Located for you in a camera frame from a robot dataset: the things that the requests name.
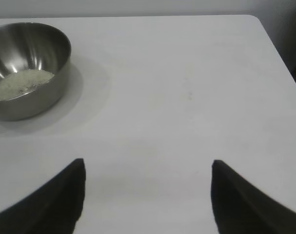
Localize stainless steel mixing bowl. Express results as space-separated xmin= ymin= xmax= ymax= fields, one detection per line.
xmin=0 ymin=22 xmax=72 ymax=121

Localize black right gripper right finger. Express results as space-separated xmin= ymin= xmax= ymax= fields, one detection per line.
xmin=210 ymin=159 xmax=296 ymax=234

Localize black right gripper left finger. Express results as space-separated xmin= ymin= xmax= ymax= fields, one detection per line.
xmin=0 ymin=158 xmax=86 ymax=234

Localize white rice grains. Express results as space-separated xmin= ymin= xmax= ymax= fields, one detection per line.
xmin=0 ymin=69 xmax=55 ymax=102

